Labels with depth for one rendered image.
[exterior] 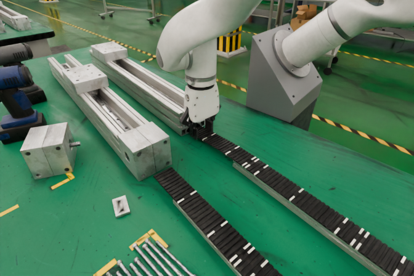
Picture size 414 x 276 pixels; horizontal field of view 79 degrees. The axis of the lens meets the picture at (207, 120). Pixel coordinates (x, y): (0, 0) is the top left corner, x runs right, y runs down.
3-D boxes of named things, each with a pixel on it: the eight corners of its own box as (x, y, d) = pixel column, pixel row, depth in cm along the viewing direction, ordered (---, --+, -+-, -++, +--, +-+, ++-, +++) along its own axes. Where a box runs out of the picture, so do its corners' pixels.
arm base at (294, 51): (291, 29, 98) (337, -5, 84) (314, 73, 97) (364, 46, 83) (264, 33, 86) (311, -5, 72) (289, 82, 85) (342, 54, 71)
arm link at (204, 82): (196, 82, 62) (196, 93, 64) (222, 73, 67) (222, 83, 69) (177, 72, 68) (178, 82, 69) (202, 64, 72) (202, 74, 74)
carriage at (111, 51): (129, 63, 119) (127, 48, 115) (106, 68, 113) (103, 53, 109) (116, 54, 129) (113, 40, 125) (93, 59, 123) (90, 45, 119)
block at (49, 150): (83, 169, 67) (73, 141, 61) (34, 180, 64) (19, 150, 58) (85, 147, 75) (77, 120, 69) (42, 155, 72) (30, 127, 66)
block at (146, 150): (179, 160, 70) (177, 132, 65) (138, 182, 63) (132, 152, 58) (162, 145, 76) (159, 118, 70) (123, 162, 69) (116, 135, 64)
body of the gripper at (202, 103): (194, 89, 63) (195, 126, 69) (223, 79, 69) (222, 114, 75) (177, 80, 68) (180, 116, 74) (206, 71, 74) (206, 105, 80)
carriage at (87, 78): (111, 92, 92) (106, 75, 88) (79, 101, 86) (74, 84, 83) (95, 79, 102) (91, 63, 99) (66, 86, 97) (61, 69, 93)
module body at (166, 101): (205, 125, 84) (205, 103, 80) (180, 136, 79) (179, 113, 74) (111, 61, 136) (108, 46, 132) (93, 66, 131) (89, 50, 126)
